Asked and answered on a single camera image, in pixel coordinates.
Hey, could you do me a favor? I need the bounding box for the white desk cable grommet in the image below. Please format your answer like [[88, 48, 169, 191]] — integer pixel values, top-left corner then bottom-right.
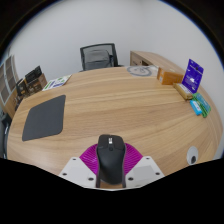
[[186, 145, 200, 166]]

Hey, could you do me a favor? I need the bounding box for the wooden side cabinet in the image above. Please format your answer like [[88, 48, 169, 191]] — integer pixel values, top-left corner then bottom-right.
[[129, 50, 188, 76]]

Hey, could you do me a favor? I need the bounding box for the orange-brown box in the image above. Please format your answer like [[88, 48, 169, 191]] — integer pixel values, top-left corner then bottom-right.
[[156, 66, 185, 86]]

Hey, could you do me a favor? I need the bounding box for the round grey disc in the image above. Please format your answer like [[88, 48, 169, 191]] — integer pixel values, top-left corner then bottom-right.
[[126, 65, 154, 78]]

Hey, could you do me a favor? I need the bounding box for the purple standing card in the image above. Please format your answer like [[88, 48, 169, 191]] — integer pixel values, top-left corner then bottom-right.
[[181, 58, 205, 94]]

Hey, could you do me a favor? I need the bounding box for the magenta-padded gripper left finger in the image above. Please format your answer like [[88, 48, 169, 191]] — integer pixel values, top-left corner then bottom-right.
[[58, 142, 101, 189]]

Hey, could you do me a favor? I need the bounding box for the white green printed leaflet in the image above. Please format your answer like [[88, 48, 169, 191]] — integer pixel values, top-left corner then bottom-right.
[[41, 74, 73, 92]]

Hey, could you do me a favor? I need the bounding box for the small tan box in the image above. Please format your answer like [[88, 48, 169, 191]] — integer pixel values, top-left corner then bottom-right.
[[172, 82, 194, 101]]

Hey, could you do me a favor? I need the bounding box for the wooden glass-door shelf unit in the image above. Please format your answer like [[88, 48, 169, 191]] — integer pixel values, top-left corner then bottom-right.
[[0, 54, 21, 119]]

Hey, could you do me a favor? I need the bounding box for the small blue pack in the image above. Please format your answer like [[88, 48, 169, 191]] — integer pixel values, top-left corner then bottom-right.
[[189, 99, 203, 117]]

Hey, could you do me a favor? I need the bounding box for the green pack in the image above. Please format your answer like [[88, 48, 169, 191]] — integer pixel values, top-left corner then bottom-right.
[[193, 92, 212, 118]]

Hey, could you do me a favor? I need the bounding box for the black mesh office chair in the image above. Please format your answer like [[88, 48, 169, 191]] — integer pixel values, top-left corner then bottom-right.
[[79, 42, 123, 72]]

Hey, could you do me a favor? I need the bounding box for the black computer mouse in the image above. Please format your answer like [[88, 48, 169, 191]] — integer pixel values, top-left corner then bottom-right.
[[95, 134, 127, 188]]

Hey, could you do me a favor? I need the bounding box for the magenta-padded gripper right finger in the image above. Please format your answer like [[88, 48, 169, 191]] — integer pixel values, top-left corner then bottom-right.
[[123, 142, 165, 189]]

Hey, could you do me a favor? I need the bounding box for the large dark cardboard box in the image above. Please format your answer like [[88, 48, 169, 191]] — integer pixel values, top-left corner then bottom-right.
[[24, 65, 48, 96]]

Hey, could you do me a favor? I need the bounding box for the dark grey mouse pad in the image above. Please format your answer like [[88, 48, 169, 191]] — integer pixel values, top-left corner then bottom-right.
[[21, 94, 67, 142]]

